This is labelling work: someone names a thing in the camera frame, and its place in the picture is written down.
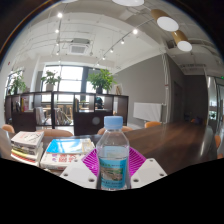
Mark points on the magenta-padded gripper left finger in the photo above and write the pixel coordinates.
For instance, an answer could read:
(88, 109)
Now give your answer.
(78, 172)

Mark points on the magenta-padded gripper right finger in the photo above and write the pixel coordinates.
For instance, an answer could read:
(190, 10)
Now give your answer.
(148, 171)

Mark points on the clear blue-capped water bottle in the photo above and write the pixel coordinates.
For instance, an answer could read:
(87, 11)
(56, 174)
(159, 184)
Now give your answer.
(112, 156)

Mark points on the large blue white cover book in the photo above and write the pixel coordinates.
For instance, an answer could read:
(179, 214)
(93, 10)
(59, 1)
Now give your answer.
(68, 150)

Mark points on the dark open shelf unit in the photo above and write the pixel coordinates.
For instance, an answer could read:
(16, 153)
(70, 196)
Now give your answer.
(86, 121)

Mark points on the stack of books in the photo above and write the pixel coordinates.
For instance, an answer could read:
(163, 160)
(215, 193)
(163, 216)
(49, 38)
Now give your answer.
(26, 143)

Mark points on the large bushy potted plant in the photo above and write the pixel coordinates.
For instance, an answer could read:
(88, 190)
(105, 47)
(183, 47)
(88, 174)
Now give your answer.
(101, 80)

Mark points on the potted green plant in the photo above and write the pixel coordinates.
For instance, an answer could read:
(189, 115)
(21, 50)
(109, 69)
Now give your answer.
(16, 83)
(50, 79)

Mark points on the white ceiling air conditioner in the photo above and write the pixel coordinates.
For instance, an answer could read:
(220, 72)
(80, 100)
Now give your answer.
(79, 48)

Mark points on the group of ceiling lights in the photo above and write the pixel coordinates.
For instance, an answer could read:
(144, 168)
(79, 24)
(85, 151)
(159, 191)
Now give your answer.
(167, 24)

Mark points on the white wall board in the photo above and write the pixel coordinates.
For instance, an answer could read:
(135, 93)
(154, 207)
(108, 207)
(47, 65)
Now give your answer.
(147, 111)

